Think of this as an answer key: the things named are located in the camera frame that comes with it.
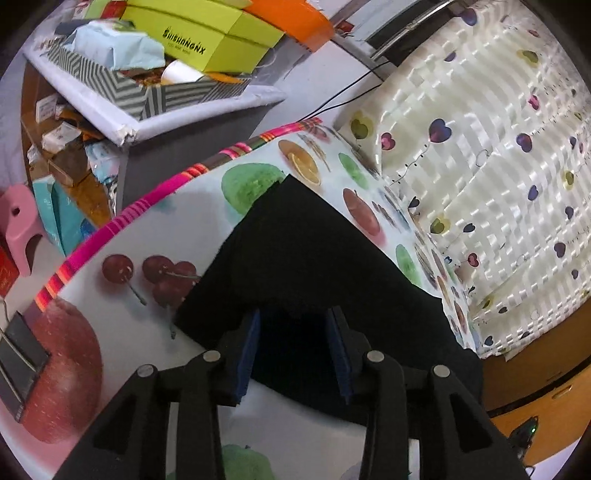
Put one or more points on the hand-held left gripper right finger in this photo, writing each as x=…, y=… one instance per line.
x=339, y=355

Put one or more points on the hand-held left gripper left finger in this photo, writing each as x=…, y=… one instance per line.
x=247, y=350

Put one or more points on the black pants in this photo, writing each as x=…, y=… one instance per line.
x=314, y=258

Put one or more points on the fruit print tablecloth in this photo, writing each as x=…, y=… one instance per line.
x=161, y=226

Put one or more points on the small device with green light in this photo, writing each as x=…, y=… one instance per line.
x=524, y=436

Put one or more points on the wooden furniture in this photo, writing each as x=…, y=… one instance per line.
x=545, y=378

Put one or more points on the black binder clip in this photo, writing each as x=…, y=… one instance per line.
x=18, y=350

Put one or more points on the teal bag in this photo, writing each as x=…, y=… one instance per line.
x=60, y=217

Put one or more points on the heart print curtain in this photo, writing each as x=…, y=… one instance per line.
x=485, y=161

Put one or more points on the red box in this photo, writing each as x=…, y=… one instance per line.
x=7, y=272

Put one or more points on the pink plastic stool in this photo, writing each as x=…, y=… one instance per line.
x=18, y=217

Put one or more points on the white paper cup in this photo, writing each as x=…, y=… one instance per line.
x=180, y=74

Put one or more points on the grey striped box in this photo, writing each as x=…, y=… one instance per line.
x=111, y=87

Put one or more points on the yellow-green cardboard box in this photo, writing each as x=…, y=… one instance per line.
x=207, y=37

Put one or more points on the light blue packet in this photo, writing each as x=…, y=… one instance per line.
x=120, y=44

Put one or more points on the orange round container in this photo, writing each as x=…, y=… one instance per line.
x=291, y=18

